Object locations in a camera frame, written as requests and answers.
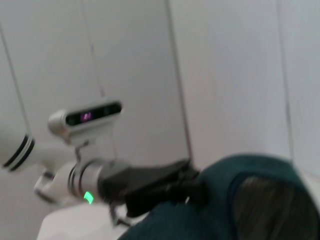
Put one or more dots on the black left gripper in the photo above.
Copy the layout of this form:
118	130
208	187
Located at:
150	185

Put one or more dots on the dark teal lunch bag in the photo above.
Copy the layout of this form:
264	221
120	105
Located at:
262	170

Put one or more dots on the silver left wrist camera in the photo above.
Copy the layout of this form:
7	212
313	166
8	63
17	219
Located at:
87	117

